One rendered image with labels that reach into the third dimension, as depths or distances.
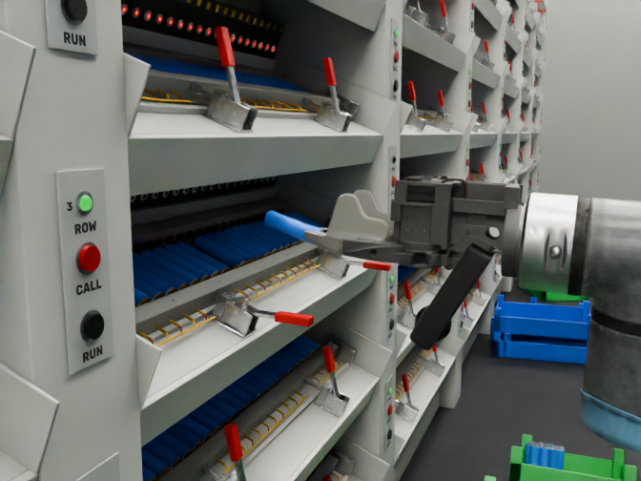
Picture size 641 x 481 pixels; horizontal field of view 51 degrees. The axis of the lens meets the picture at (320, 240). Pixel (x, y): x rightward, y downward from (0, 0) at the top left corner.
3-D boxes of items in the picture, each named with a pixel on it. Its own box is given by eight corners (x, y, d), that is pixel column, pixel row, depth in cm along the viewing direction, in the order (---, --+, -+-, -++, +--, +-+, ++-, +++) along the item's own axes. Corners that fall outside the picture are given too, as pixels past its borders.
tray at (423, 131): (456, 151, 165) (480, 97, 161) (389, 159, 110) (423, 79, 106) (383, 119, 171) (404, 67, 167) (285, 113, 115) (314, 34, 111)
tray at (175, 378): (371, 285, 104) (394, 231, 101) (122, 461, 48) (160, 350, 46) (263, 230, 110) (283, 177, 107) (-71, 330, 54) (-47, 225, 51)
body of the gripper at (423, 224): (407, 175, 69) (527, 183, 65) (402, 256, 71) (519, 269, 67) (387, 179, 62) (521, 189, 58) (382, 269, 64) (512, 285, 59)
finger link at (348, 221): (307, 188, 68) (395, 195, 66) (304, 244, 69) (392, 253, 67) (297, 191, 65) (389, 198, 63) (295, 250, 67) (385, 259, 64)
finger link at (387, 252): (351, 232, 68) (436, 240, 66) (350, 249, 68) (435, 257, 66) (339, 239, 64) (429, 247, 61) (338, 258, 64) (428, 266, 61)
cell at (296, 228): (272, 206, 72) (326, 226, 70) (272, 219, 73) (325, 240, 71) (263, 216, 70) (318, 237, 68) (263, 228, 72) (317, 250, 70)
